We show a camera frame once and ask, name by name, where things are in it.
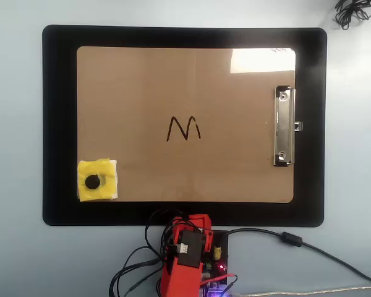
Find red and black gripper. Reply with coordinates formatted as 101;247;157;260
185;213;215;253

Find yellow sponge with black knob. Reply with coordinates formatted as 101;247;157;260
77;158;119;203

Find black base with controller board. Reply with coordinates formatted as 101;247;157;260
200;230;230;297

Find black marker scribble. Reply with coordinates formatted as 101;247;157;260
166;116;202;142

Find silver metal clipboard clip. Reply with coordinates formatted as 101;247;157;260
273;85;304;168

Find brown hardboard clipboard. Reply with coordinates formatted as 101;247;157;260
76;46;297;204

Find black rectangular desk mat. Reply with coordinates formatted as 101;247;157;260
41;24;328;228

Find thin red jumper wire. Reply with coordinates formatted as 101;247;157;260
200;273;239;287

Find black robot servo cables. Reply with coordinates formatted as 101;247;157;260
108;207;192;297

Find black power cable with ferrite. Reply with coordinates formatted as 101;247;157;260
226;228;371;285

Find silver braided USB cable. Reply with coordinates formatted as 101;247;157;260
230;284;371;297

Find black coiled cable bundle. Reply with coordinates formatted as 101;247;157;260
334;0;371;31

